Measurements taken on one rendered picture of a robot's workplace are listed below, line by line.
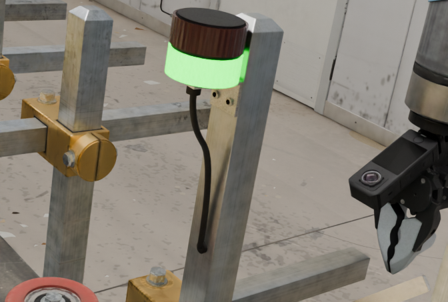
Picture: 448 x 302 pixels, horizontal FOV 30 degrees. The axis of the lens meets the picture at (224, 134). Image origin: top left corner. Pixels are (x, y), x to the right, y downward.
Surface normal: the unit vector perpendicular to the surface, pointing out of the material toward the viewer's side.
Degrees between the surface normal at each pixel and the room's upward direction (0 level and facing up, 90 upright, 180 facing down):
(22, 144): 90
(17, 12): 90
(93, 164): 90
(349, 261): 0
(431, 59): 90
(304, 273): 0
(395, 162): 29
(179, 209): 0
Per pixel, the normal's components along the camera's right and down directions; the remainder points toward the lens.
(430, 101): -0.61, 0.19
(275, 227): 0.16, -0.92
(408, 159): -0.22, -0.75
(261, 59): 0.62, 0.37
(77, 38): -0.77, 0.11
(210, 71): 0.18, 0.38
